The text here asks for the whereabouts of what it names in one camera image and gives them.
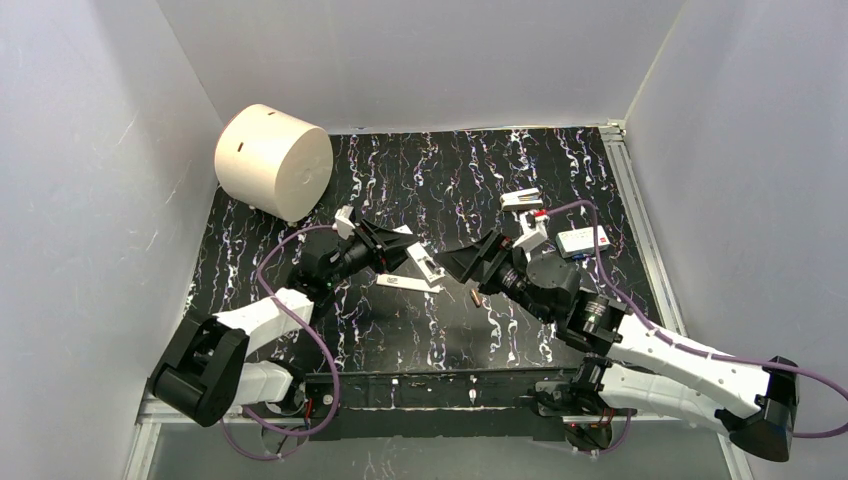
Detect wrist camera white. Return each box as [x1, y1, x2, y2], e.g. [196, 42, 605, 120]
[514, 209, 549, 259]
[332, 205, 356, 240]

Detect white remote control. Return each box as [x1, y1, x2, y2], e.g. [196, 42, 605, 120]
[376, 274, 444, 294]

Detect black base bar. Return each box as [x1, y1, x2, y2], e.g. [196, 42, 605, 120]
[241, 367, 637, 444]

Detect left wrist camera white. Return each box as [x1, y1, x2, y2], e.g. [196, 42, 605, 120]
[332, 205, 356, 240]

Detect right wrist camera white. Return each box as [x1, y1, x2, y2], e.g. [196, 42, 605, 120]
[514, 209, 549, 259]

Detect white remote with black end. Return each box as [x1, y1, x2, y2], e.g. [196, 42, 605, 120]
[406, 241, 446, 286]

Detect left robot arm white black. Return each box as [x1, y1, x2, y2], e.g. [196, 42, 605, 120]
[147, 220, 419, 427]

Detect aluminium frame rail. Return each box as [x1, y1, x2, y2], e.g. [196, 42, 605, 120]
[599, 119, 757, 480]

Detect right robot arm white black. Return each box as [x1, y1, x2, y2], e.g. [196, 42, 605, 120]
[434, 230, 799, 462]

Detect white box with red labels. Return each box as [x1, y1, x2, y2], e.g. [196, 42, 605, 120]
[555, 226, 610, 259]

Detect small white charger device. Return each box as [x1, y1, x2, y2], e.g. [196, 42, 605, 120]
[500, 188, 543, 212]

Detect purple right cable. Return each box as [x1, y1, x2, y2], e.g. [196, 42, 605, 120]
[546, 200, 848, 458]

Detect large white cylinder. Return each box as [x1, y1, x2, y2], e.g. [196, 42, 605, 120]
[214, 104, 334, 222]

